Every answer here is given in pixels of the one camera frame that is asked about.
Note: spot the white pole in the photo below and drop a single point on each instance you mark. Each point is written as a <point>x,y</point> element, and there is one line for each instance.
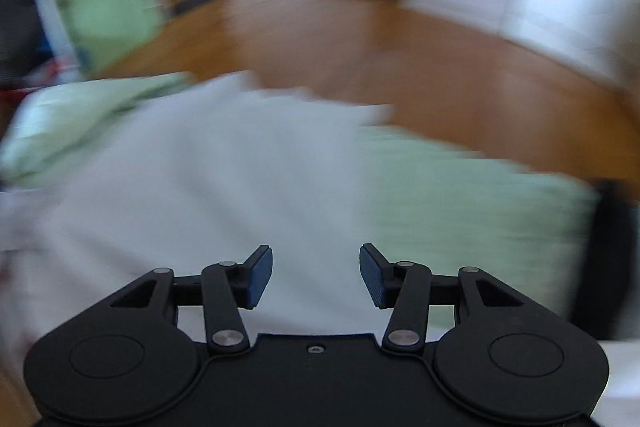
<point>47,7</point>

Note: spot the light green blanket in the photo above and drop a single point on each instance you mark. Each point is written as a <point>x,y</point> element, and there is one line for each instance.
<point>475,217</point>

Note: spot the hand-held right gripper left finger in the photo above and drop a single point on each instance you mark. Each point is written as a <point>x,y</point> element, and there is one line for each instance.
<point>260,277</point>

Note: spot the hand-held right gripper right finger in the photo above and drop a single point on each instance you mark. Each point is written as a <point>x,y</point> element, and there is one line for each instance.
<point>372,277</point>

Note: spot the white t-shirt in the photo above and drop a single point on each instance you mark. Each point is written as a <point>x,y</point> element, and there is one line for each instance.
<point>200,187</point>

